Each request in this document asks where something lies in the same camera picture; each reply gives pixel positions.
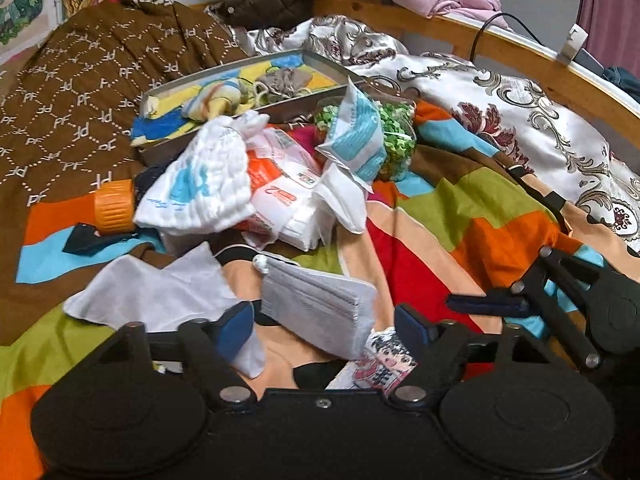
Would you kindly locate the brown patterned blanket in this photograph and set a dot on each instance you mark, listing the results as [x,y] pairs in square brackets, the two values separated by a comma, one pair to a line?
[100,85]

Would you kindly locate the mauve curtain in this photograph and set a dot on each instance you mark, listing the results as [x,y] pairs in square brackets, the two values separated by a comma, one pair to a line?
[612,5]

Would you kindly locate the dark teal cloth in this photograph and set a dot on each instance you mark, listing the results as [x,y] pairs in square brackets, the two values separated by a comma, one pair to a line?
[622,81]

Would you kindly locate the grey metal tray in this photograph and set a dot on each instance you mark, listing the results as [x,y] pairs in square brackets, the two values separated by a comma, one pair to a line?
[327,67]

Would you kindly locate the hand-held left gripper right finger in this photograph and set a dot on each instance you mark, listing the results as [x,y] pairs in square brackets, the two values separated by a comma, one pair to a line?
[412,330]

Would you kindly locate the blue and white packet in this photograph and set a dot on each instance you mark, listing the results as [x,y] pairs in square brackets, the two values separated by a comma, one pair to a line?
[352,130]

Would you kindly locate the white soft packet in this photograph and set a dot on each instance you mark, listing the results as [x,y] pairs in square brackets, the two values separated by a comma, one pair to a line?
[340,200]

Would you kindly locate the orange ribbed cap jar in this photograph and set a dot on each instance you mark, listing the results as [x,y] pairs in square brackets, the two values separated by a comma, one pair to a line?
[112,207]

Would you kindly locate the light grey cloth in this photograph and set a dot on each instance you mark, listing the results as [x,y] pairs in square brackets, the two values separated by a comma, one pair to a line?
[150,285]

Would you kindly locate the pastel striped cloth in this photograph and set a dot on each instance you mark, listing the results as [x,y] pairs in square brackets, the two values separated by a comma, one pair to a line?
[215,97]

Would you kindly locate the bag of green peas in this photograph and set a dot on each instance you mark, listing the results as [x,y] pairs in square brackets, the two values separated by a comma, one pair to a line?
[400,130]

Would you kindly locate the grey knit cloth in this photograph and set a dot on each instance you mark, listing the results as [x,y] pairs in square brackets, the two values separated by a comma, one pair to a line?
[285,82]

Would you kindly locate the stack of grey face masks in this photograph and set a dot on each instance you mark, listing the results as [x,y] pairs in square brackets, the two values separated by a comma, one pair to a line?
[315,300]

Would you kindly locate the white charger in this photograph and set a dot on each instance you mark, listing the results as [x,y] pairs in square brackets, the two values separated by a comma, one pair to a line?
[574,42]

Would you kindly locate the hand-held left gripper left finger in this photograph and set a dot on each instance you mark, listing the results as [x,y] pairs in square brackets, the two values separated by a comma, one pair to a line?
[235,332]

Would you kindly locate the cartoon print packet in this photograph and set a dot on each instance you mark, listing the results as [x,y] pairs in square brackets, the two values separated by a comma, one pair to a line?
[385,360]

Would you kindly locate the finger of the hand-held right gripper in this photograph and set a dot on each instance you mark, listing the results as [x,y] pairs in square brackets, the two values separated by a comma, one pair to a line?
[480,305]

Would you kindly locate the white muslin cloth blue print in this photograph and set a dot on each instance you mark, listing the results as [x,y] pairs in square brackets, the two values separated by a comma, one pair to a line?
[200,185]

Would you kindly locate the white satin ornate blanket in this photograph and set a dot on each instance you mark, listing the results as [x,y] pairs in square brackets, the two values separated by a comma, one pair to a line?
[525,110]

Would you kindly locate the colourful patchwork quilt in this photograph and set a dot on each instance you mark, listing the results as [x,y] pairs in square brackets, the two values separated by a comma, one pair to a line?
[475,210]

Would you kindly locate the blond figure green wall poster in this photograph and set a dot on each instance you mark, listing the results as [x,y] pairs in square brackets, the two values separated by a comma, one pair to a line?
[20,5]

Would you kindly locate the orange and white packet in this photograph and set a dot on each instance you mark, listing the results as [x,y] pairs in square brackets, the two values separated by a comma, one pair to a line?
[280,195]

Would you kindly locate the yellow and blue towel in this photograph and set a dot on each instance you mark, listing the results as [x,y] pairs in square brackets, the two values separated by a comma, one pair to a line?
[165,122]

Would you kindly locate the dark navy cloth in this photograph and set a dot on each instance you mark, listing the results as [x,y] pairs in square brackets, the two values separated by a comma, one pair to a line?
[95,240]

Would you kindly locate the wooden bed frame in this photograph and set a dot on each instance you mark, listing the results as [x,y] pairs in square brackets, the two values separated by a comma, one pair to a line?
[525,55]

